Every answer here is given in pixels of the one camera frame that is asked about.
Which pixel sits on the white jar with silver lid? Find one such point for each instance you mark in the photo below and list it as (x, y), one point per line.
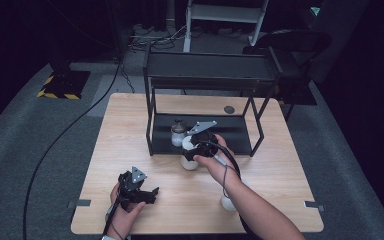
(178, 134)

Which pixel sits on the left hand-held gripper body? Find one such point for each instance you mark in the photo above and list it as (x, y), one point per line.
(130, 193)

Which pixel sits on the small teal object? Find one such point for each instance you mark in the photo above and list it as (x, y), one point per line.
(315, 11)

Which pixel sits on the person's left hand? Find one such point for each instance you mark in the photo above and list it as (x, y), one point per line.
(126, 218)

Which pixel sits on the grey tape strip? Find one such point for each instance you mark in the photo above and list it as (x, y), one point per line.
(314, 206)
(79, 203)

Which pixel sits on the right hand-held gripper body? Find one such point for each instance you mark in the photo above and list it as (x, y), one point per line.
(204, 141)

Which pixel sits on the black chair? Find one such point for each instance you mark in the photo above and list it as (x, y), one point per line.
(293, 41)

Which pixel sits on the white metal frame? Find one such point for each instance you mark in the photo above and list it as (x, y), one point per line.
(225, 13)

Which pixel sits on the black yellow striped stand base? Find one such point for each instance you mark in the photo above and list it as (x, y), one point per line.
(63, 85)

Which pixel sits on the person's right hand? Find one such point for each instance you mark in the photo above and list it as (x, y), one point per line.
(218, 168)

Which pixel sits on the black two-tier metal rack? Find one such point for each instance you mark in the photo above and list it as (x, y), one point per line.
(213, 70)

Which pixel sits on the dark round table grommet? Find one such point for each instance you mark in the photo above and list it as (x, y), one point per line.
(229, 109)

